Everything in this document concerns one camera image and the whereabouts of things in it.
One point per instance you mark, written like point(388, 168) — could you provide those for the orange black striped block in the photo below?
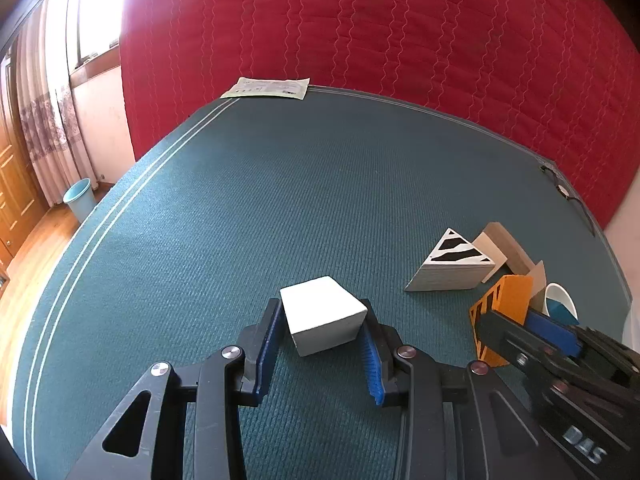
point(510, 292)

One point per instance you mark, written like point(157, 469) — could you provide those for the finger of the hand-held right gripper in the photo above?
point(552, 332)
point(505, 335)

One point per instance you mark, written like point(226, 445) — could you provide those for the wooden door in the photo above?
point(12, 185)

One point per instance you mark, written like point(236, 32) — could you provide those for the white rectangular block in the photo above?
point(322, 310)

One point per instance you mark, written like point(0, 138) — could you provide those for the brown wooden block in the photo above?
point(510, 247)

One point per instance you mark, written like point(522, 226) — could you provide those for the light blue waste bin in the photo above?
point(80, 202)

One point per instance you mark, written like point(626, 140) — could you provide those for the clear plastic container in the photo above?
point(562, 300)

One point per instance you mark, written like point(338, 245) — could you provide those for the bright window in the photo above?
point(100, 5)

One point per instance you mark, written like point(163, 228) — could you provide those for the zebra striped triangular block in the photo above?
point(447, 270)

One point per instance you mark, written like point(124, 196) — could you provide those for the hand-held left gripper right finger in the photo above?
point(372, 362)

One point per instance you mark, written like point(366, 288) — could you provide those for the thin brown board piece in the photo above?
point(538, 285)

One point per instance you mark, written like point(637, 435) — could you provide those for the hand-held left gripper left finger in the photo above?
point(265, 352)

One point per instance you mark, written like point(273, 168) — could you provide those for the pale green paper packet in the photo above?
point(267, 88)

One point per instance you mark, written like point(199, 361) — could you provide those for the red quilted blanket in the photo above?
point(380, 30)

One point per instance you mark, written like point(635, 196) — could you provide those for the patterned beige curtain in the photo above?
point(50, 125)

